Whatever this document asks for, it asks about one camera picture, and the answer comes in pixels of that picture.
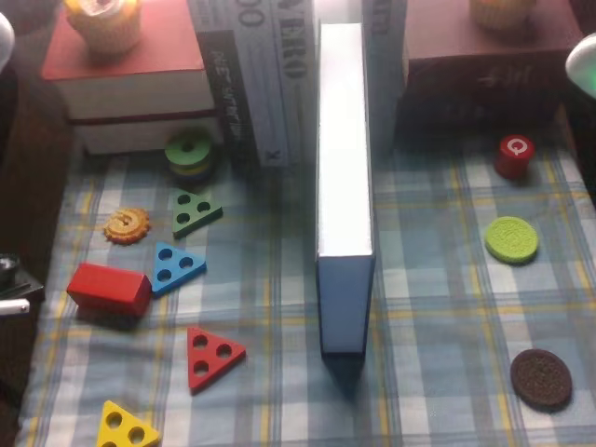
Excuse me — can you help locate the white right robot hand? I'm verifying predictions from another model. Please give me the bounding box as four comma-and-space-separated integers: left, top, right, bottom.
0, 11, 16, 74

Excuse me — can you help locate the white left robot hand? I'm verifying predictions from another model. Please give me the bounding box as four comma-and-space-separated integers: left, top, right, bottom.
564, 31, 596, 100

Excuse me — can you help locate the blue hardcover book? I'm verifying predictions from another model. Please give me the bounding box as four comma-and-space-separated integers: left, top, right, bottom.
315, 21, 377, 362

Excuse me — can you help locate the thick red hardcover book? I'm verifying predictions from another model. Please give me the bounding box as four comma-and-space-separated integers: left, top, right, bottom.
40, 0, 218, 126

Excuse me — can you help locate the white and grey book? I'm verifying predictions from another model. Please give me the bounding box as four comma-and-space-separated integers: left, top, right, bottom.
362, 0, 409, 157

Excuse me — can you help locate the pale blue book with X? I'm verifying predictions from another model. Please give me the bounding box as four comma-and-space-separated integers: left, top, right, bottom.
188, 0, 292, 168

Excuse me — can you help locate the toy cupcake with strawberries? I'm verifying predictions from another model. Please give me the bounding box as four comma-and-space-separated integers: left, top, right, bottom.
468, 0, 536, 33

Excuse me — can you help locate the yellow toy cupcake with cream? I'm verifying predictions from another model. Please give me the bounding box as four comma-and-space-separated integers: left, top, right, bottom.
62, 0, 142, 60

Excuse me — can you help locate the red cylinder with white Q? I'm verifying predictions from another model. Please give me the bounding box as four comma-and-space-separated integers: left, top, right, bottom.
494, 134, 536, 181

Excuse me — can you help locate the green sandwich cookie toy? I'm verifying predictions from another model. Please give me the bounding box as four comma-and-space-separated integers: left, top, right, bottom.
483, 216, 540, 265

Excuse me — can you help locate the tan swirl biscuit toy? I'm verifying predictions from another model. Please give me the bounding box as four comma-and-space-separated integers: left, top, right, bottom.
102, 207, 151, 245

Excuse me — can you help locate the green triangle block with holes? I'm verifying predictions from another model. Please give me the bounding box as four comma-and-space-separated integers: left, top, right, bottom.
170, 188, 224, 239

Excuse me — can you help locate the red rectangular wooden block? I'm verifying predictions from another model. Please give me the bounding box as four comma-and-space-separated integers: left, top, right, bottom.
66, 262, 154, 319

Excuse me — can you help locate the blue triangle block with holes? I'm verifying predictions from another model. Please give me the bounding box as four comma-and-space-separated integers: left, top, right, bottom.
151, 240, 208, 299

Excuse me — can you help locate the brown chocolate cookie toy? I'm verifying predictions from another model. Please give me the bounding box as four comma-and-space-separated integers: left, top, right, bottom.
509, 348, 573, 411

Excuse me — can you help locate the blue plaid tablecloth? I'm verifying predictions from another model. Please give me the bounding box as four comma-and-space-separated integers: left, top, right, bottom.
16, 100, 596, 447

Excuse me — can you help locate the red triangle block with holes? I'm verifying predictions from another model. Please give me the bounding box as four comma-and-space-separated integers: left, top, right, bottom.
185, 326, 248, 396

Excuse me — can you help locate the yellow triangle block with holes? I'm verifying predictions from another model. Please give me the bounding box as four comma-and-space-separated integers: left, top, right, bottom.
95, 399, 162, 447

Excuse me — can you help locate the yellow wooden ring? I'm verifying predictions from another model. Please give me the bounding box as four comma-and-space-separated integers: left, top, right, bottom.
167, 158, 213, 175

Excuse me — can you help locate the dark blue wooden ring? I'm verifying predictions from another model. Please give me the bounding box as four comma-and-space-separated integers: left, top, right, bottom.
169, 166, 212, 185

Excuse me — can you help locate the black and white camera device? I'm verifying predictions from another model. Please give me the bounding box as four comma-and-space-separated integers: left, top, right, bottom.
0, 253, 47, 318

